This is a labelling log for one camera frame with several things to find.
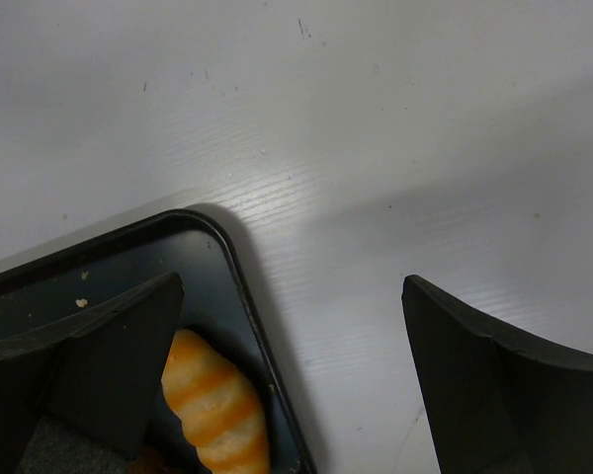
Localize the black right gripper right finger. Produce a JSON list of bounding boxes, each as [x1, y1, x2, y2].
[[401, 276, 593, 473]]

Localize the black baking tray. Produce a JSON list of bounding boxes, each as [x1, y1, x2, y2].
[[0, 209, 316, 473]]

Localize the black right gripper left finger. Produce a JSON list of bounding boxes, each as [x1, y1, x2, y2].
[[0, 273, 184, 473]]

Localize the striped orange bread roll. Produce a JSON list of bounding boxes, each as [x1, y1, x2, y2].
[[161, 329, 271, 473]]

